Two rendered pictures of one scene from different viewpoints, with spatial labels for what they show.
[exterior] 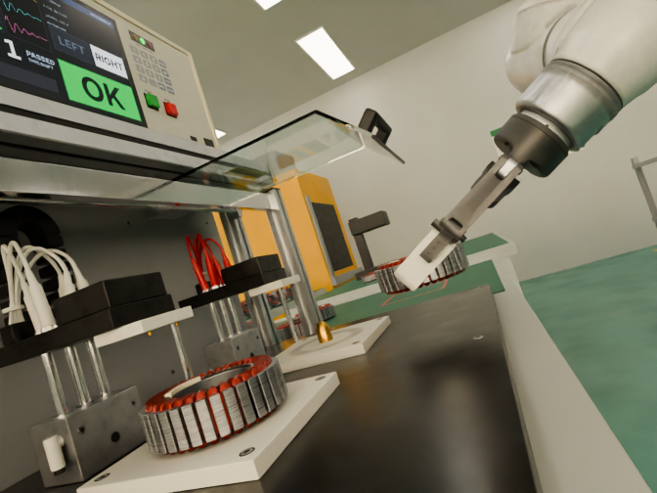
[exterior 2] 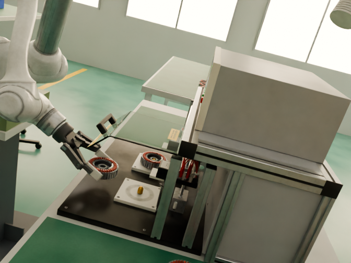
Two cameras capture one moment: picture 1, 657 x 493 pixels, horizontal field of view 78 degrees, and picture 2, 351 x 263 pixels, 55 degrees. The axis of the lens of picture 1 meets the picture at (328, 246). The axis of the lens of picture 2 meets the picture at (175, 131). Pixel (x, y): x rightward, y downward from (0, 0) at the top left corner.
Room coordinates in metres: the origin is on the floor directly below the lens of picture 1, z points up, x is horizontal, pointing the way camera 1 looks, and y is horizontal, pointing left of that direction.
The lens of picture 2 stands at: (1.59, -0.20, 1.46)
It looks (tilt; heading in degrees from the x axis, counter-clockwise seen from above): 21 degrees down; 163
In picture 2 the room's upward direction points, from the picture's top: 15 degrees clockwise
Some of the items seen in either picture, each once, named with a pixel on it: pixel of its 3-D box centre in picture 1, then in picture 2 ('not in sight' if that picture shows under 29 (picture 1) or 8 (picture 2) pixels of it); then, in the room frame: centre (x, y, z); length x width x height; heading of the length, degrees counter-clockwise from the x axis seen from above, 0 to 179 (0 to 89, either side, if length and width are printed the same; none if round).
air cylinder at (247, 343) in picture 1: (237, 353); (178, 200); (0.61, 0.18, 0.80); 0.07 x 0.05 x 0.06; 160
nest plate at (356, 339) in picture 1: (328, 344); (139, 193); (0.56, 0.04, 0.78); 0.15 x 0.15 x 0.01; 70
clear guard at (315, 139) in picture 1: (289, 174); (151, 139); (0.64, 0.02, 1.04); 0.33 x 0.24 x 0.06; 70
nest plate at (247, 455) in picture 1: (226, 428); (152, 165); (0.34, 0.12, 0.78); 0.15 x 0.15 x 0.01; 70
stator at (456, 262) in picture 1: (420, 267); (102, 168); (0.51, -0.10, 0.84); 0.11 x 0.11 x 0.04
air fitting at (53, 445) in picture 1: (55, 455); not in sight; (0.34, 0.27, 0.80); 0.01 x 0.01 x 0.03; 70
